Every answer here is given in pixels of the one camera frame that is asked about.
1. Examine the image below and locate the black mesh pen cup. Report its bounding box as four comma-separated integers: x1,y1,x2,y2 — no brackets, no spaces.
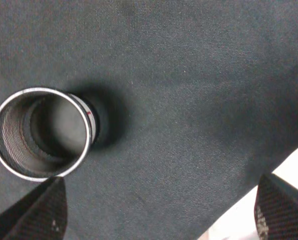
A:
0,87,99,182

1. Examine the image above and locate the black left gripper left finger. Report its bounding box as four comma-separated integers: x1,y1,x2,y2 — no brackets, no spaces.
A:
0,177,68,240

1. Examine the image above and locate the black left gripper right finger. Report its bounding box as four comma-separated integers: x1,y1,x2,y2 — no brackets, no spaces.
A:
254,174,298,240

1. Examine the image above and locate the black table cloth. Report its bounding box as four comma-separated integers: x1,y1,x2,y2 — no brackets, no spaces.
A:
0,0,298,240

